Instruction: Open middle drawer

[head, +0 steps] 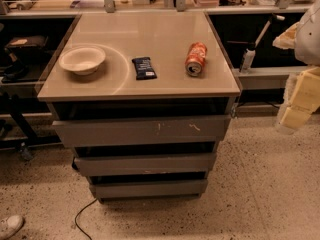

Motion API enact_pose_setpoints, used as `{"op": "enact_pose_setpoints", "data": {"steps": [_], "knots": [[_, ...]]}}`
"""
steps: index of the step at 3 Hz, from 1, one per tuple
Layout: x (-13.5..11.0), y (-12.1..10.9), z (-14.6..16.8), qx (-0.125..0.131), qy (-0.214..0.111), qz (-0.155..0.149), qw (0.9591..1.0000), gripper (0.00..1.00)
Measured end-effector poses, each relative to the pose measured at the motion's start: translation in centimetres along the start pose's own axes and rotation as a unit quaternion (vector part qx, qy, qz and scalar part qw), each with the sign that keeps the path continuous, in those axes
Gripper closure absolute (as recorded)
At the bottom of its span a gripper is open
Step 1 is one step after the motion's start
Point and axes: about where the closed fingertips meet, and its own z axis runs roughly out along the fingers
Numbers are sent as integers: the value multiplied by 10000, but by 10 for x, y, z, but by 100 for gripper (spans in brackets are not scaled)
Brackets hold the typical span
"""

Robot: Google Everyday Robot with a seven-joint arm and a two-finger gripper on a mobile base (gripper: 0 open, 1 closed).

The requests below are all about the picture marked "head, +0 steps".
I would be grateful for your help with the white bowl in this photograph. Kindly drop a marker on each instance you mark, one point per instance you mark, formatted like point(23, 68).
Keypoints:
point(82, 60)

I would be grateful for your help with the grey bottom drawer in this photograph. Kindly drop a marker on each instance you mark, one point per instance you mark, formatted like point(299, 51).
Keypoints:
point(148, 189)

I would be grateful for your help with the black stand with caster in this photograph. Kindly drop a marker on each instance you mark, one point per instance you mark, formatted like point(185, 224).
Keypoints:
point(30, 138)

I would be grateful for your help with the orange soda can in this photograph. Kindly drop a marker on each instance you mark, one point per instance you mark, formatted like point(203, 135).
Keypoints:
point(195, 60)

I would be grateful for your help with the white handheld tool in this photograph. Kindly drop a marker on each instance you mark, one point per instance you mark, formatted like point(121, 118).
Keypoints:
point(250, 52)

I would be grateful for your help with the white shoe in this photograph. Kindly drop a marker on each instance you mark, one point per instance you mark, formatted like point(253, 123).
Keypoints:
point(10, 226)

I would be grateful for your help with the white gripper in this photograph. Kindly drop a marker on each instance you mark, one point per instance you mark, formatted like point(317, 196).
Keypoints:
point(308, 39)

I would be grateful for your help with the grey drawer cabinet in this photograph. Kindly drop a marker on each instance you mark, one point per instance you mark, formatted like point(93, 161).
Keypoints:
point(113, 92)

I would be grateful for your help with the dark blue snack bar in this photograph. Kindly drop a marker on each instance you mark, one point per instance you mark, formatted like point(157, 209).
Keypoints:
point(144, 69)

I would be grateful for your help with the grey top drawer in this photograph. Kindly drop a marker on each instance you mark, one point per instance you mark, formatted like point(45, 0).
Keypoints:
point(140, 131)

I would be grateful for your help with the grey drawer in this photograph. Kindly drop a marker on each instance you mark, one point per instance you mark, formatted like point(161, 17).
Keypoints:
point(145, 165)
point(148, 189)
point(140, 131)

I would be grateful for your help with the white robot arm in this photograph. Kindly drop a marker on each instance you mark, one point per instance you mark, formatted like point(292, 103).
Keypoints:
point(304, 38)

